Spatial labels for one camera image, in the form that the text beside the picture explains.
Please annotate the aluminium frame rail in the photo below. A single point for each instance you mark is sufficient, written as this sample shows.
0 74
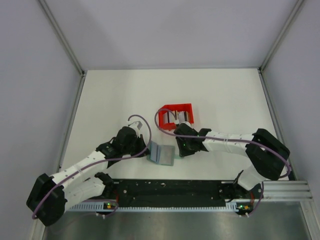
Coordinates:
286 191

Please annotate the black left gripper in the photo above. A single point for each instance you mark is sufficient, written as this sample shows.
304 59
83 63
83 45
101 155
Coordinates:
141 143

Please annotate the green leather card holder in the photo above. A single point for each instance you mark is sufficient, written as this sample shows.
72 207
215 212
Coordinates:
167 155

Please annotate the red plastic card tray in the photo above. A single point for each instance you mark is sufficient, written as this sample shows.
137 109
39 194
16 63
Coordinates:
172 107

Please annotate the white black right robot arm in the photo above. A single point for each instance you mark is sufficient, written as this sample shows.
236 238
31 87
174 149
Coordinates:
268 156

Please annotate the silver striped credit card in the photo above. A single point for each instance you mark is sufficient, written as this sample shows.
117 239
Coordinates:
155 151

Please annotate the white slotted cable duct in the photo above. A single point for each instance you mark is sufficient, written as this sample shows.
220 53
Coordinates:
88 207

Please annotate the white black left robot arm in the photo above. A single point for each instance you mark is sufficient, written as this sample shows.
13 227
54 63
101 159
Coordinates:
52 195

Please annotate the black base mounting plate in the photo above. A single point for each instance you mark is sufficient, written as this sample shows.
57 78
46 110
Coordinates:
159 193

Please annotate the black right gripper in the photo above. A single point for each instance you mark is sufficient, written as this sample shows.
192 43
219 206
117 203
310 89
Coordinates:
183 152

